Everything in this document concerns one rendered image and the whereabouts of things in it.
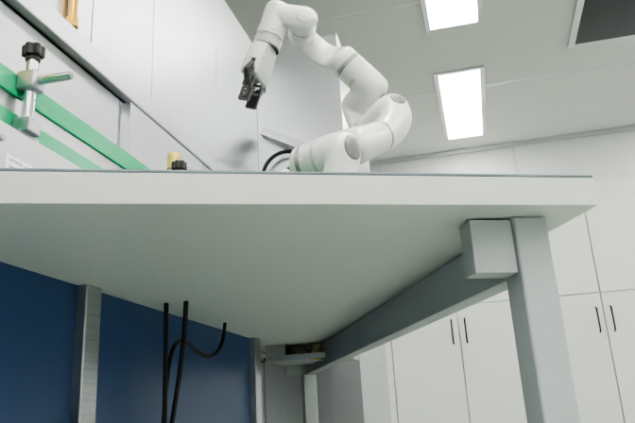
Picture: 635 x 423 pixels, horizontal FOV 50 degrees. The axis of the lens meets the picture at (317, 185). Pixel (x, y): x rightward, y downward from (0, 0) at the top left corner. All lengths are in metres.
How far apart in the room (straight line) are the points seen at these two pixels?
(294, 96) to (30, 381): 2.23
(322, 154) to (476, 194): 0.83
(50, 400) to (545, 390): 0.61
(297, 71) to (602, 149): 3.72
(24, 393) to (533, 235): 0.63
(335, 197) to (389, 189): 0.06
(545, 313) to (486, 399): 4.59
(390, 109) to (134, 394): 0.96
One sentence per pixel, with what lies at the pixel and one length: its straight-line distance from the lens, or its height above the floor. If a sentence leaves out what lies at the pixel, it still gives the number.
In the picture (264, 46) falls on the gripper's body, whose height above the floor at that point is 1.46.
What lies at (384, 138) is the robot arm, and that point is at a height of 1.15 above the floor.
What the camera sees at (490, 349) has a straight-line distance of 5.37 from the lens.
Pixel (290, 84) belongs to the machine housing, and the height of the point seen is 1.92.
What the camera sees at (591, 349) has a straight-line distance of 5.41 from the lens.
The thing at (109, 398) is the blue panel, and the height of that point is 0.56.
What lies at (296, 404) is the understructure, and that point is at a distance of 2.70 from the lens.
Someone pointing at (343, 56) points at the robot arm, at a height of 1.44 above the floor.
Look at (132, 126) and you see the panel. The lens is 1.83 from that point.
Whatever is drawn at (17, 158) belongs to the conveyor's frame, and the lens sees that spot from 0.93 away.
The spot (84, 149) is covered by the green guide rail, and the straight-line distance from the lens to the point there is 1.10.
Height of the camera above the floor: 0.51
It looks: 19 degrees up
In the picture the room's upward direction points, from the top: 3 degrees counter-clockwise
